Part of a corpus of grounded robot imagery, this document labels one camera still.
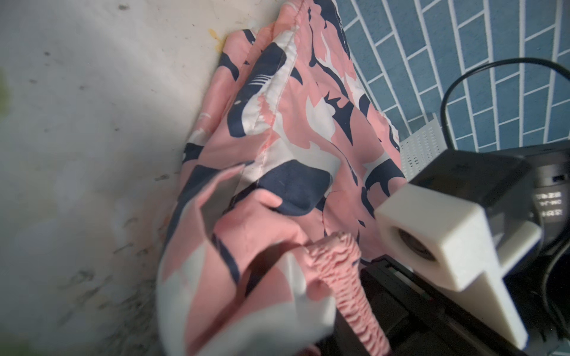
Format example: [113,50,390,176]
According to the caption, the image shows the pink shark-print shorts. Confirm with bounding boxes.
[157,1,406,355]

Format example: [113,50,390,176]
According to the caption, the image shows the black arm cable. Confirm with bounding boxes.
[439,57,570,339]

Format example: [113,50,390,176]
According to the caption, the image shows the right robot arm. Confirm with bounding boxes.
[357,143,569,355]

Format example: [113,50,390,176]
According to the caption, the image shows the white plastic basket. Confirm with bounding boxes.
[400,114,448,181]

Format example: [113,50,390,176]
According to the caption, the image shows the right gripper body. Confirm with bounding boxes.
[320,255,570,356]

